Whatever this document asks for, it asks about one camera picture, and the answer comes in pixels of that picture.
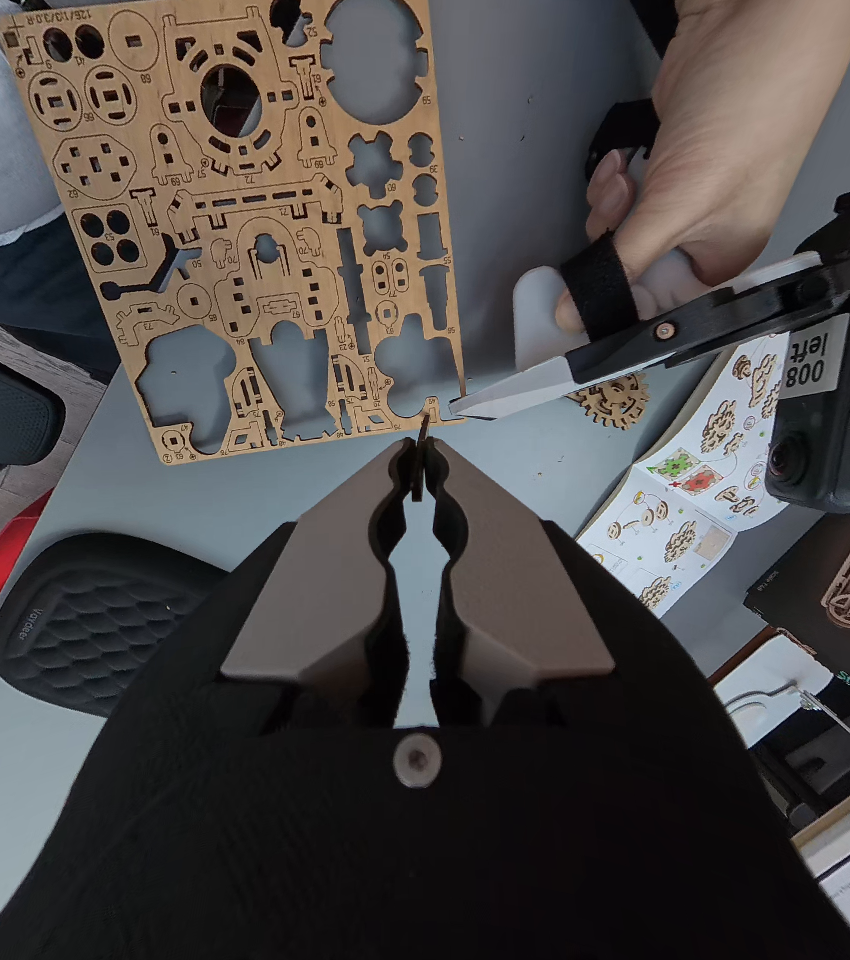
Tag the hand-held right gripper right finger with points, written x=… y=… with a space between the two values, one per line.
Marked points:
x=522 y=600

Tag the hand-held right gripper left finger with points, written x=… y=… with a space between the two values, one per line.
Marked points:
x=305 y=600

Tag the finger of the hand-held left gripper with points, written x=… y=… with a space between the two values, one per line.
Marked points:
x=522 y=390

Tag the small wooden part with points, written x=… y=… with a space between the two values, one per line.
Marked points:
x=420 y=465

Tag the laser-cut wooden parts sheet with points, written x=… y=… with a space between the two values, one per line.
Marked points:
x=207 y=34

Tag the person's left hand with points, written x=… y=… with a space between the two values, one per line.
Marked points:
x=732 y=135

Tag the wooden gear assembly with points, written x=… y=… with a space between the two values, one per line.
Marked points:
x=616 y=405

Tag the illustrated instruction booklet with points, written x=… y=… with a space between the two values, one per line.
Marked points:
x=687 y=525

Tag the dark model kit box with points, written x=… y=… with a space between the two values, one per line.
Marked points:
x=844 y=600

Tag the dark pants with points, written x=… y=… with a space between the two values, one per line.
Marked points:
x=20 y=300

